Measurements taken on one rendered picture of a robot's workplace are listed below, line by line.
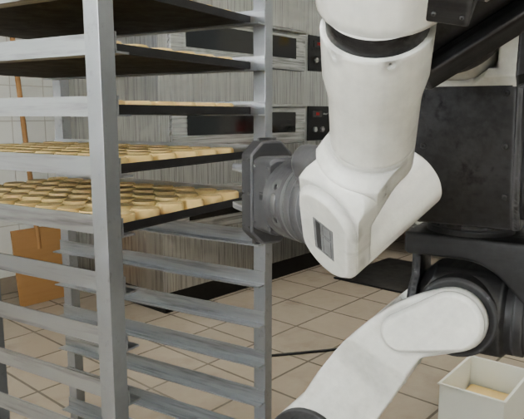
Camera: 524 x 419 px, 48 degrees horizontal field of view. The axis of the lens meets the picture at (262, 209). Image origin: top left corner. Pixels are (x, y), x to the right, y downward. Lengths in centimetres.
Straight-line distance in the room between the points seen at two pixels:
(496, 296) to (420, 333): 11
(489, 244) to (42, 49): 72
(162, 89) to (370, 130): 261
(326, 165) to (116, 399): 62
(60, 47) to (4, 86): 272
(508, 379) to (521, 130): 169
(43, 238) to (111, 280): 264
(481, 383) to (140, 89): 204
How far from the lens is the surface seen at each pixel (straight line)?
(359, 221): 45
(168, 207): 105
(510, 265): 82
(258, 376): 137
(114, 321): 93
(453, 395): 212
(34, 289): 353
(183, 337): 145
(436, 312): 83
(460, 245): 82
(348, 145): 43
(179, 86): 306
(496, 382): 238
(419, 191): 54
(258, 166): 66
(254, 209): 68
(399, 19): 36
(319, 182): 46
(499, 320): 84
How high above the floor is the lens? 104
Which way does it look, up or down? 9 degrees down
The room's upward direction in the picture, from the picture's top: straight up
